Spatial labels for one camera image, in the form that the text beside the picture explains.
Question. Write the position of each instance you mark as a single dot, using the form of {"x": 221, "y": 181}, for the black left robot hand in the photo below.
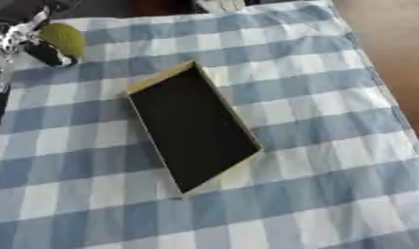
{"x": 48, "y": 54}

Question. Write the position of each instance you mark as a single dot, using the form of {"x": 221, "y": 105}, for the olive green round toy fruit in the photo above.
{"x": 66, "y": 38}

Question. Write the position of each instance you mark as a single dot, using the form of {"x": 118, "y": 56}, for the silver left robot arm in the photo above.
{"x": 9, "y": 39}

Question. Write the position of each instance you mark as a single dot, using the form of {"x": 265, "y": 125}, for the tan box with black inside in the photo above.
{"x": 191, "y": 126}

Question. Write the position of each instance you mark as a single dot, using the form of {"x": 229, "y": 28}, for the white ribbed object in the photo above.
{"x": 220, "y": 4}

